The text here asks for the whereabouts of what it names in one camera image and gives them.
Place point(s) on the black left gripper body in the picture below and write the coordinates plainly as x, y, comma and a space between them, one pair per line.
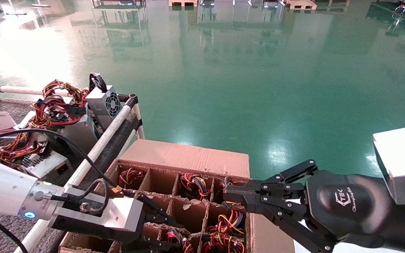
125, 236

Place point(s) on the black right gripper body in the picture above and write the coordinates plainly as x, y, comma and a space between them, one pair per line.
346, 207

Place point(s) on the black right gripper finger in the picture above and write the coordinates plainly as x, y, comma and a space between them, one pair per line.
287, 218
276, 186

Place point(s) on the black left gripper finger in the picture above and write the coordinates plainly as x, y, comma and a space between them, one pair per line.
155, 209
155, 243

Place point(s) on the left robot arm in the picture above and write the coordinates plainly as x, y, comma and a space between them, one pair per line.
2, 186

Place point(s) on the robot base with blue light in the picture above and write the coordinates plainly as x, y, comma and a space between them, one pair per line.
207, 2
270, 3

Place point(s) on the cardboard box with dividers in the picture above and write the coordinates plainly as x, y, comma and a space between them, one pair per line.
188, 156

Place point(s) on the black foam tube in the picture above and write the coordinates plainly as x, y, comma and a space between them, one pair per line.
118, 140

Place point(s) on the large silver power supply unit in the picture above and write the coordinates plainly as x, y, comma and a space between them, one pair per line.
79, 135

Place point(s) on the power supply with mesh vent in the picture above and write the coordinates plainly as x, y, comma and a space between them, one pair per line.
44, 163

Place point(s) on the small power supply with fan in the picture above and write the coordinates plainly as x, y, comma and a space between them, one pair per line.
100, 100

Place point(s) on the white flat power supply unit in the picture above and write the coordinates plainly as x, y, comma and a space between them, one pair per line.
21, 121

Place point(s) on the wooden pallet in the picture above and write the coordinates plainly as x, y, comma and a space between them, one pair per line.
183, 2
299, 4

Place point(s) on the grey flat stand base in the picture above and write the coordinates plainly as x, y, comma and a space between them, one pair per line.
16, 14
40, 5

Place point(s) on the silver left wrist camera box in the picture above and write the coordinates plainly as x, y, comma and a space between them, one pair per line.
118, 214

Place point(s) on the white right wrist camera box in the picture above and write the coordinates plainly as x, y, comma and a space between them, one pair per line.
399, 158

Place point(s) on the white table frame post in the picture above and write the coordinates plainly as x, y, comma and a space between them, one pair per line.
139, 123

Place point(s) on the long white table rail pipe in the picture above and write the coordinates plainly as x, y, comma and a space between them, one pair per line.
113, 128

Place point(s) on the short white table rail pipe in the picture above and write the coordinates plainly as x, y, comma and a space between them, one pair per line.
16, 90

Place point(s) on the metal trolley frame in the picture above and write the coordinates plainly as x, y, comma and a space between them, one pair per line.
118, 6

